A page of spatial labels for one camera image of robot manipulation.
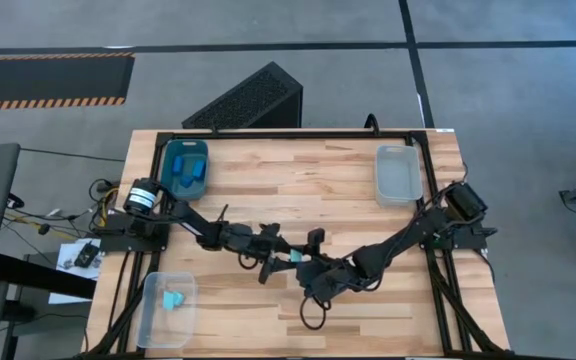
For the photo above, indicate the teal block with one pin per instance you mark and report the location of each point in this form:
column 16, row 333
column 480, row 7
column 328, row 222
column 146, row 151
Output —
column 296, row 256
column 179, row 298
column 168, row 302

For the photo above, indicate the black table frame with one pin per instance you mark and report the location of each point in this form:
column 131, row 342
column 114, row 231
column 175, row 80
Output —
column 293, row 135

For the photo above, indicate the blue rectangular block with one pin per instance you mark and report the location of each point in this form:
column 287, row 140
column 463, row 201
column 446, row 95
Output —
column 198, row 169
column 178, row 165

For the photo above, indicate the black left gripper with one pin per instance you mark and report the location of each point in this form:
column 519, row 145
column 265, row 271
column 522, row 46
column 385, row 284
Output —
column 260, row 245

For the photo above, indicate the black handheld device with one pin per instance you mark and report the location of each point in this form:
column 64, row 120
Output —
column 87, row 255

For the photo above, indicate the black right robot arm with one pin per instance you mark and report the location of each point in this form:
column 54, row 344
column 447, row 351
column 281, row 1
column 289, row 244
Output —
column 398, row 245

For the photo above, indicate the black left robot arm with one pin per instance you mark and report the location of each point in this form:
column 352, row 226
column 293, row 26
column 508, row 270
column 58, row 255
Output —
column 193, row 222

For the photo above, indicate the black hazard-striped floor mat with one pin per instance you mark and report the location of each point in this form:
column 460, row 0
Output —
column 43, row 80

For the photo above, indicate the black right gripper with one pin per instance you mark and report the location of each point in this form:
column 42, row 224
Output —
column 328, row 277

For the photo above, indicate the blue plastic bin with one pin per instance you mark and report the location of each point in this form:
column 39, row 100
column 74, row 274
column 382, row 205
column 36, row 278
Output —
column 168, row 150

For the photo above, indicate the white paper sheet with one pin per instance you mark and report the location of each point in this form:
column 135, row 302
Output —
column 68, row 287

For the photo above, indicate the black desk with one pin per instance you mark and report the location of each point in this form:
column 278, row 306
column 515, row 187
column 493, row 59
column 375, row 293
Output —
column 43, row 277

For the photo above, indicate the clear plastic bin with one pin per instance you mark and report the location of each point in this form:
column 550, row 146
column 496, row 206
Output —
column 398, row 175
column 165, row 330

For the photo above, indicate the black mesh computer tower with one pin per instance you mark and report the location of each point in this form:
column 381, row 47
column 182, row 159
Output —
column 248, row 100

